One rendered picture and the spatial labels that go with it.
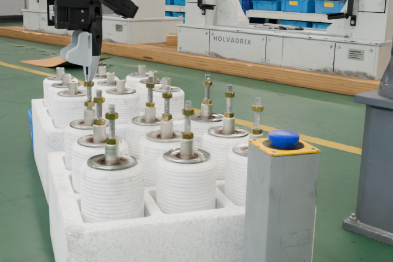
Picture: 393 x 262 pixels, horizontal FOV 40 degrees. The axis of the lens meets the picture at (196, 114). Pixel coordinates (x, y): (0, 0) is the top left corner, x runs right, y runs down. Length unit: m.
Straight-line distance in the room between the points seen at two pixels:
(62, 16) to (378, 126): 0.66
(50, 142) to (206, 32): 2.31
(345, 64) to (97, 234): 2.28
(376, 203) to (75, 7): 0.73
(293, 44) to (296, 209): 2.40
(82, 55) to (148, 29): 3.22
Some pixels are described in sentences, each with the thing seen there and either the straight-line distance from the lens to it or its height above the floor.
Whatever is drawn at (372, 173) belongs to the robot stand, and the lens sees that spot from 1.21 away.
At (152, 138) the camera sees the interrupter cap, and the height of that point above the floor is 0.25.
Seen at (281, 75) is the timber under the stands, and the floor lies 0.05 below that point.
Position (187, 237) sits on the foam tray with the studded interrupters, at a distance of 0.83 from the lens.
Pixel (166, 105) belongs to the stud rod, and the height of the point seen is 0.31.
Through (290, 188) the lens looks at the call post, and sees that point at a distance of 0.70.
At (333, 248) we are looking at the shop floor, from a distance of 1.18.
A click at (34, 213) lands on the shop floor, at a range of 1.32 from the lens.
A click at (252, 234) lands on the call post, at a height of 0.19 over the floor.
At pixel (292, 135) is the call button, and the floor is 0.33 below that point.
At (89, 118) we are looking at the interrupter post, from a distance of 1.04.
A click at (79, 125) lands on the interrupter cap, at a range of 1.04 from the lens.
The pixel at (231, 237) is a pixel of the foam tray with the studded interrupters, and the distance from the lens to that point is 0.85.
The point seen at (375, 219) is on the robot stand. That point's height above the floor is 0.04.
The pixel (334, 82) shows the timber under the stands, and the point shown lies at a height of 0.05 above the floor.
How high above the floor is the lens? 0.51
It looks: 13 degrees down
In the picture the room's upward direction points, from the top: 1 degrees clockwise
